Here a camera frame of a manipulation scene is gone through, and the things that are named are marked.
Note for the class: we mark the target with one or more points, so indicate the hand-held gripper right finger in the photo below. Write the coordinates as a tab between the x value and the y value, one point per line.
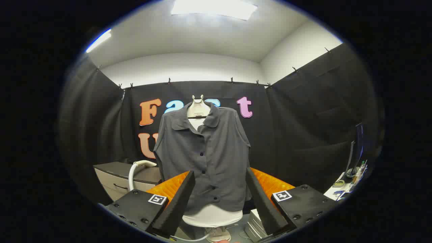
266	209

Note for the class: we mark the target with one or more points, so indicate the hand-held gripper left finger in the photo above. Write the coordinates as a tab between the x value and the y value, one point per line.
179	206

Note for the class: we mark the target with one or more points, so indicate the grey button shirt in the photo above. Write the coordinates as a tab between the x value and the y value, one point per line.
219	152

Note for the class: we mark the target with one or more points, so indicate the white mannequin torso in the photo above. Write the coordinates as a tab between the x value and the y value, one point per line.
212	217

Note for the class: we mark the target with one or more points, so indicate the mannequin stand base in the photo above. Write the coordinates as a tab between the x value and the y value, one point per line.
217	236

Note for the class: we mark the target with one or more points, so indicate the white side table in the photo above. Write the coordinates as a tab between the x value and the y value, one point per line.
332	193

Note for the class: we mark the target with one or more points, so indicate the pale tape roll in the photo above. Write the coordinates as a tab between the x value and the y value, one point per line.
334	184

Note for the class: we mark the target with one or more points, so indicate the grey drawer cabinet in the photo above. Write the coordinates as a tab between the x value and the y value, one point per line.
108	179

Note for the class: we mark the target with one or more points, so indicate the group of small bottles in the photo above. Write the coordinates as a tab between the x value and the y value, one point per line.
358	173

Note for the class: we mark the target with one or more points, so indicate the dark computer monitor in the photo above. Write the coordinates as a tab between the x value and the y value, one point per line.
359	141

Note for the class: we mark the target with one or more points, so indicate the ceiling light strip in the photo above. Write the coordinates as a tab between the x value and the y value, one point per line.
99	40

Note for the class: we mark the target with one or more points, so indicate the ceiling light panel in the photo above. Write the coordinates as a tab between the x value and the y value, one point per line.
216	8

